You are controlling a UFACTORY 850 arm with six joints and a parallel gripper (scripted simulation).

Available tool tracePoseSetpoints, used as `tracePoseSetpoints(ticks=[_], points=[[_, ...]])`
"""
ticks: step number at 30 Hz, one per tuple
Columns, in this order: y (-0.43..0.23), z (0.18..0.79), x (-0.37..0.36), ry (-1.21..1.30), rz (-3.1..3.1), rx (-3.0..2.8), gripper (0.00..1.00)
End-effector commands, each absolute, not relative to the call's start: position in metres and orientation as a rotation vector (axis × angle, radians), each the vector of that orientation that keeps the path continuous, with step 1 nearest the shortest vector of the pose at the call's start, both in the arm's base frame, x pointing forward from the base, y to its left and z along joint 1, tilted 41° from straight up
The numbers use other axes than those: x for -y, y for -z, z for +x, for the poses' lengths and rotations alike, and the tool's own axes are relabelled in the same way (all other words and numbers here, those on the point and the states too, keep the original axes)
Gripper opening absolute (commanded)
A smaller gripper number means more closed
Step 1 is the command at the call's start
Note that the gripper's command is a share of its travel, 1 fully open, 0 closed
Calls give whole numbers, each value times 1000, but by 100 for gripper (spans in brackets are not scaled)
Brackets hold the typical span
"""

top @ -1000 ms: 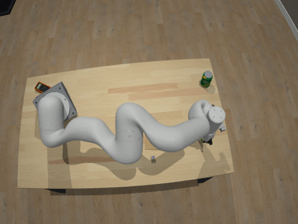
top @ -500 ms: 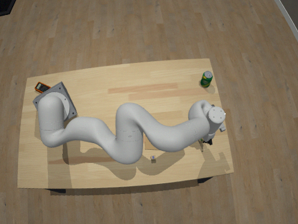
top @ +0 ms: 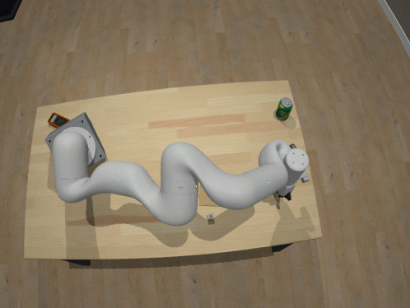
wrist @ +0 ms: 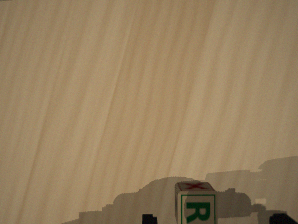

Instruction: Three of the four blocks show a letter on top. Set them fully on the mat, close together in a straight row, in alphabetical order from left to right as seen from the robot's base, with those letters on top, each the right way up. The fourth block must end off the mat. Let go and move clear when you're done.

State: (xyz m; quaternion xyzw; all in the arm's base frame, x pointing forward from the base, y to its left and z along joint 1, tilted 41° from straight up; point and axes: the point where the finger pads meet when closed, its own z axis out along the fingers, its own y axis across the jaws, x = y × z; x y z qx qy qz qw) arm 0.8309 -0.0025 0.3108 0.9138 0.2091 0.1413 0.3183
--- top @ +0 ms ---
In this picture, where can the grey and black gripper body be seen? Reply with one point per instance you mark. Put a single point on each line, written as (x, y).
(286, 189)

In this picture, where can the tan square mat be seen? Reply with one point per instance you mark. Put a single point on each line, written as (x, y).
(204, 199)

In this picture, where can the green soda can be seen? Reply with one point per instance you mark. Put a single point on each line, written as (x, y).
(284, 108)

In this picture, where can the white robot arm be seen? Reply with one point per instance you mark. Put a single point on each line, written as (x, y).
(183, 165)

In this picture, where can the orange and black multimeter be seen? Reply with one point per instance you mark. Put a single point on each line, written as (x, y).
(57, 120)

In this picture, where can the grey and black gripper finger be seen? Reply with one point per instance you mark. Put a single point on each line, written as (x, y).
(288, 196)

